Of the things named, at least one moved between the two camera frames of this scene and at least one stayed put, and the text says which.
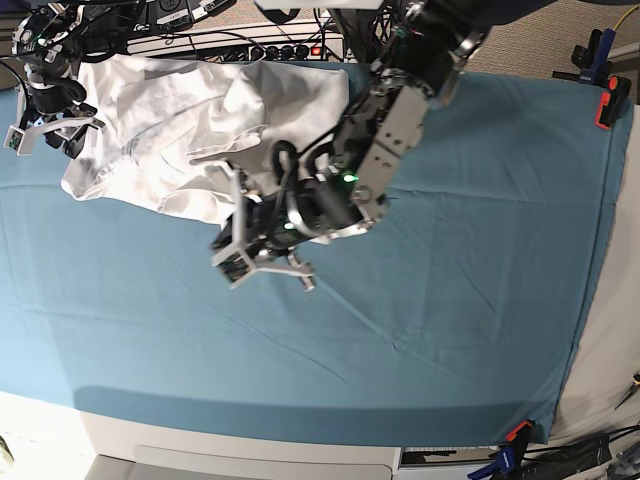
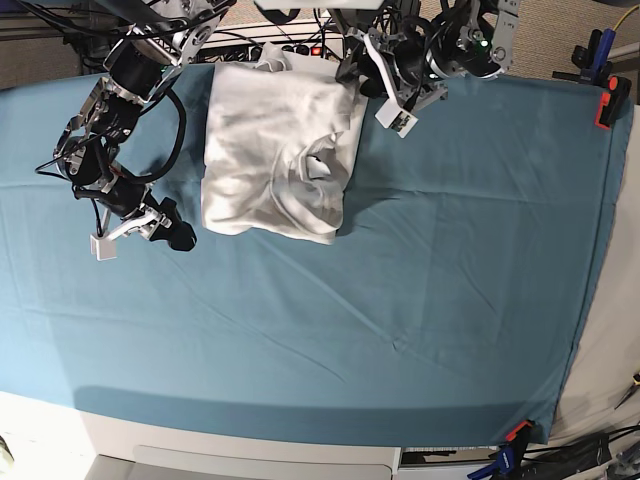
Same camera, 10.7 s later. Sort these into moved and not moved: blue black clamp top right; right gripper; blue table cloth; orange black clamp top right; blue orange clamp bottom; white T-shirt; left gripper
Moved: left gripper; white T-shirt; right gripper
Not moved: blue table cloth; blue orange clamp bottom; blue black clamp top right; orange black clamp top right
